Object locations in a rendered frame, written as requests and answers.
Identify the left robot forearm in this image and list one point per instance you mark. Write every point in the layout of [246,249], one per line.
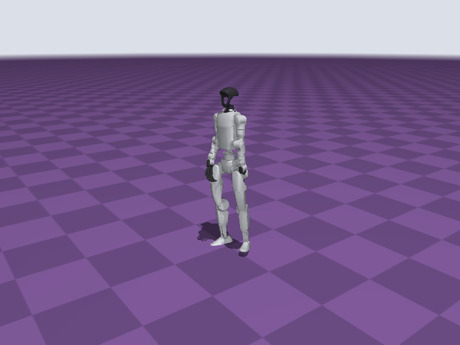
[241,156]

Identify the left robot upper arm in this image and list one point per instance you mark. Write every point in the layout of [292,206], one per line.
[240,121]

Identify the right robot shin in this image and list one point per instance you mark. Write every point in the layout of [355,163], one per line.
[222,218]

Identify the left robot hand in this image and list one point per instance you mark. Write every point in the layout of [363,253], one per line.
[241,171]

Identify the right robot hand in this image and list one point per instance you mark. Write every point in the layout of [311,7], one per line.
[209,171]

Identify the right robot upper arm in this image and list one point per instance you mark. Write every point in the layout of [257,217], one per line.
[215,138]

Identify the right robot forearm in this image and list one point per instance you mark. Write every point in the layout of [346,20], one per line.
[213,153]

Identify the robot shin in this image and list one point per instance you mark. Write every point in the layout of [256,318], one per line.
[244,224]
[222,218]

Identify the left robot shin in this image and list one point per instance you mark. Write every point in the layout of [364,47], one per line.
[244,224]

